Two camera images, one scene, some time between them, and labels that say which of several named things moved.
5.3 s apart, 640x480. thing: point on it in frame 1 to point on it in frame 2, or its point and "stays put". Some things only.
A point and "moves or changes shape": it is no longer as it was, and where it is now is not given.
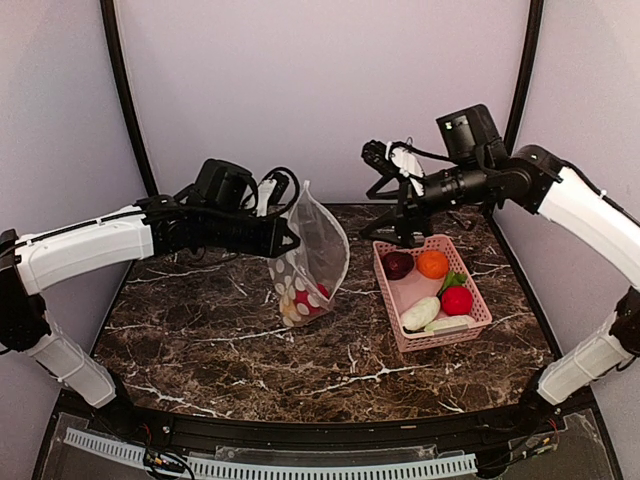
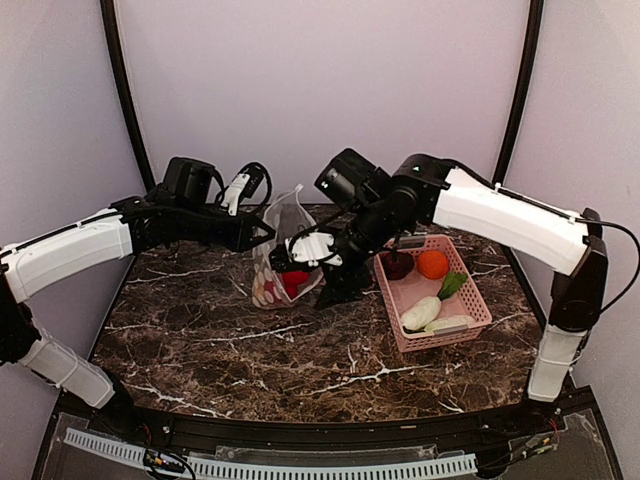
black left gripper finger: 281,230 to 257,222
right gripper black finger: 391,228 to 346,282
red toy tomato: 456,301 to 292,279
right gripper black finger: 384,180 to 281,262
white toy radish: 421,313 stays put
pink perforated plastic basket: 402,294 stays put
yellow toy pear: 289,314 to 258,290
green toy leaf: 453,279 stays put
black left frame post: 112,42 stays put
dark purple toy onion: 397,264 stays put
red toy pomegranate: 310,301 to 269,288
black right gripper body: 408,202 to 324,259
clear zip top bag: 307,279 moves or changes shape
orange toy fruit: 432,264 stays put
